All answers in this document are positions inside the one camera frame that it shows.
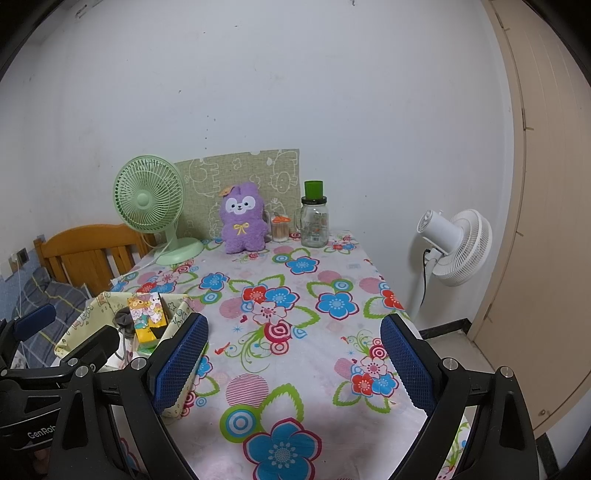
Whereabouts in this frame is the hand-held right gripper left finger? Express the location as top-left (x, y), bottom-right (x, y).
top-left (48, 312), bottom-right (209, 480)

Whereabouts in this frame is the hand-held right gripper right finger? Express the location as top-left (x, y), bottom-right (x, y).
top-left (380, 314), bottom-right (539, 480)

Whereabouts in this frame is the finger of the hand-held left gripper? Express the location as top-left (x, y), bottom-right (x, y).
top-left (0, 303), bottom-right (57, 356)
top-left (7, 325), bottom-right (121, 374)

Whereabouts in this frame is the yellow patterned box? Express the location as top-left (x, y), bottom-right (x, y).
top-left (54, 291), bottom-right (206, 418)

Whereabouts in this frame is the yellow cartoon tissue packet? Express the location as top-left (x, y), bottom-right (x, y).
top-left (127, 292), bottom-right (168, 348)

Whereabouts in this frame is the plaid bedding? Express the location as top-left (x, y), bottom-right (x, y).
top-left (0, 267), bottom-right (93, 370)

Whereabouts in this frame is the floral tablecloth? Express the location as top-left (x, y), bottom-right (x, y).
top-left (104, 235), bottom-right (472, 480)

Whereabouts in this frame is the white standing fan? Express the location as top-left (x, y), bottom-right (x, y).
top-left (409, 209), bottom-right (493, 324)

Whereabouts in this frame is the green desk fan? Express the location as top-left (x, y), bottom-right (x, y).
top-left (113, 155), bottom-right (205, 266)

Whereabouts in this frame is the purple plush toy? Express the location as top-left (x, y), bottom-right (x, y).
top-left (219, 181), bottom-right (270, 254)

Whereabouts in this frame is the glass jar with green lid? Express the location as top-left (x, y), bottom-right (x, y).
top-left (294, 180), bottom-right (330, 248)

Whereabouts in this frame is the green patterned board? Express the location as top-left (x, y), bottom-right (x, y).
top-left (174, 148), bottom-right (301, 241)

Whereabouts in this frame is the beige door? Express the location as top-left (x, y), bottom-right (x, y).
top-left (468, 0), bottom-right (591, 437)

